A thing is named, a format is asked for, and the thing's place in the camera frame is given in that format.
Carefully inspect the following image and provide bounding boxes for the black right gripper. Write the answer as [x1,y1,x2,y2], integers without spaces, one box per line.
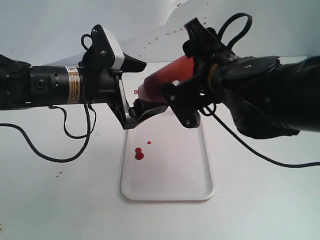
[161,17,234,129]

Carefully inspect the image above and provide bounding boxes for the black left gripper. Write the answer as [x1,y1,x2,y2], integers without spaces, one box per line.
[79,24,168,130]

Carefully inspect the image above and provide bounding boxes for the red sauce squeeze bottle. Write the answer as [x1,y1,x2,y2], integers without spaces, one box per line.
[133,55,195,108]

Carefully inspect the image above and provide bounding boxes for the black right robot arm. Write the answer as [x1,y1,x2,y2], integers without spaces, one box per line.
[161,13,320,140]

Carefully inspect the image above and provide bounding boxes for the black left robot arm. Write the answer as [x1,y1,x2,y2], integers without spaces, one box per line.
[0,24,168,130]

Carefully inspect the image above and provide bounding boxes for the red sauce drops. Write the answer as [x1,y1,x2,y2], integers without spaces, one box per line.
[134,140,152,161]

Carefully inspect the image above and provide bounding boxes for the white backdrop sheet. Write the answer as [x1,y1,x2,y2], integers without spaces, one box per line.
[0,0,320,65]

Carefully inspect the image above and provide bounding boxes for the white rectangular plastic tray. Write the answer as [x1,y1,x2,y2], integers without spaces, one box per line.
[120,115,216,202]

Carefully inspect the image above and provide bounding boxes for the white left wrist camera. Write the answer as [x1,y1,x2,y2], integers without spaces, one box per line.
[102,27,125,71]

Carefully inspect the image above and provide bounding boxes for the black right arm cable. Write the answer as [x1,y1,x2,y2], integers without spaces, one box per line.
[198,12,320,169]

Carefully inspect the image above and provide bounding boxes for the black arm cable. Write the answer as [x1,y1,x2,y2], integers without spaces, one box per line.
[0,33,98,163]
[198,12,320,169]

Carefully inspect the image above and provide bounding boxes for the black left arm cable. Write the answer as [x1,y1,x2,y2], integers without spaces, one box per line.
[0,33,98,163]

